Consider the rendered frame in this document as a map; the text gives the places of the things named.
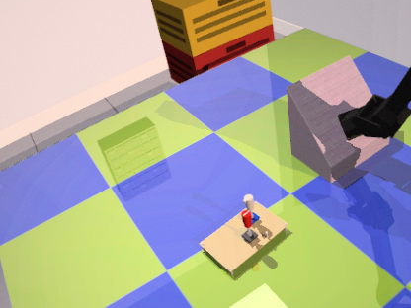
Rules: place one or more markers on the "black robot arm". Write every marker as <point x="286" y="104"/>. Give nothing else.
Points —
<point x="380" y="116"/>

